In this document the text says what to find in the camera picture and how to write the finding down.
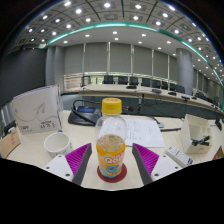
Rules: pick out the yellow-capped clear drink bottle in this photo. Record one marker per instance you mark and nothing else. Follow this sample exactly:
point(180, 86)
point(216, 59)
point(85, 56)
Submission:
point(111, 140)

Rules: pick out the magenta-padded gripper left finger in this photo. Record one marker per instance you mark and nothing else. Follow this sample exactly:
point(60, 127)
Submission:
point(60, 166)

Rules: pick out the open white cardboard box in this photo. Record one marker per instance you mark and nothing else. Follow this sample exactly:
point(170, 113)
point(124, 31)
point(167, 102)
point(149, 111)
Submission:
point(190, 128)

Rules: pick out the white patterned paper cup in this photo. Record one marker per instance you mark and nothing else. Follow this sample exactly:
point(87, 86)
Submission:
point(58, 145)

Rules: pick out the small black device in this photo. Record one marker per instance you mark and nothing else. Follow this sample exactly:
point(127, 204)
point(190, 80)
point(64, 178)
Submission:
point(10, 127)

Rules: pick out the ceiling lights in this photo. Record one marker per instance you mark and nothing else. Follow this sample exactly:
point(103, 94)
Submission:
point(107, 5)

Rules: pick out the white printed paper sheet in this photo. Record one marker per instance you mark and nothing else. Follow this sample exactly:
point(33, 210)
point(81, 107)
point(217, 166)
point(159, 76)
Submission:
point(143, 133)

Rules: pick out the brown paper envelope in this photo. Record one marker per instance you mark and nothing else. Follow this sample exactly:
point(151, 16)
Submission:
point(9, 145)

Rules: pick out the small flat white box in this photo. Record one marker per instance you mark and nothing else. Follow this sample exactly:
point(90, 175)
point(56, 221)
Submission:
point(179, 156)

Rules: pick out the long conference desk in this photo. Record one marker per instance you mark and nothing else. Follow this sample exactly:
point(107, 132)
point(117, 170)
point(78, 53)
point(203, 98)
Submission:
point(110, 89)

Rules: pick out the flat round red coaster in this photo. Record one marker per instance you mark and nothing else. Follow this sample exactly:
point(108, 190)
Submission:
point(113, 180)

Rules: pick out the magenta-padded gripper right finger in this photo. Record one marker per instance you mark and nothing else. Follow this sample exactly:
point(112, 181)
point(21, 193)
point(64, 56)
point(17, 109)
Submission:
point(165, 166)

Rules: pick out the black office chairs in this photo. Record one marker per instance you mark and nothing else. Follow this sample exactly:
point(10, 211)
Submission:
point(122, 80)

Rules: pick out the white copy paper box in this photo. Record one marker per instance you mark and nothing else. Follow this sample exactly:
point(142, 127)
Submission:
point(36, 111)

